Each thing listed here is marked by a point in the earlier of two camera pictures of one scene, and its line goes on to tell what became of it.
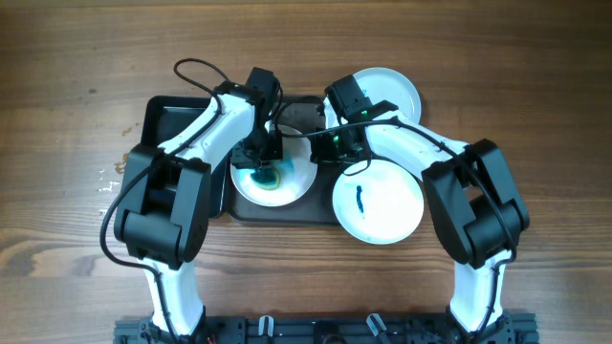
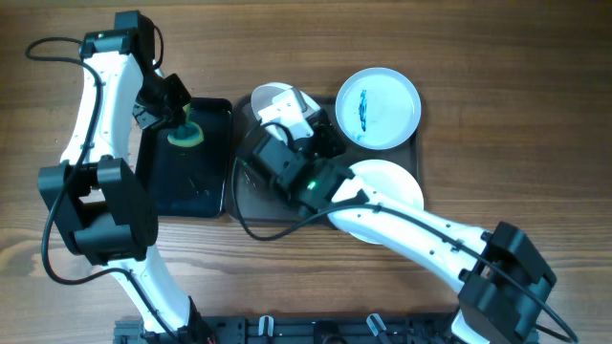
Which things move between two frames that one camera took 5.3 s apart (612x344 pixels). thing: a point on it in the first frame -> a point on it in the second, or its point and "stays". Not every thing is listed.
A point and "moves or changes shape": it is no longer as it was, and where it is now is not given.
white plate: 297,172 moves or changes shape
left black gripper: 275,152 -> 174,116
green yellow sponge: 266,179 moves or changes shape
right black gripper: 320,152 -> 322,127
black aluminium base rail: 513,329 stays
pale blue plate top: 380,83 stays
